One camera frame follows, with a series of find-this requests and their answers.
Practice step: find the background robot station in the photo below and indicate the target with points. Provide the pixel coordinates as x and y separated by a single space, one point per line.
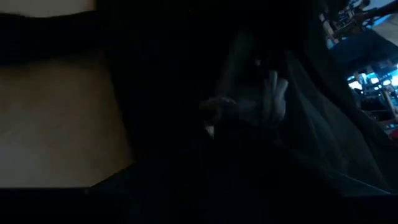
373 84

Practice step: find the black backpack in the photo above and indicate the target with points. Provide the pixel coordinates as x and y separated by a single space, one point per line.
186 93

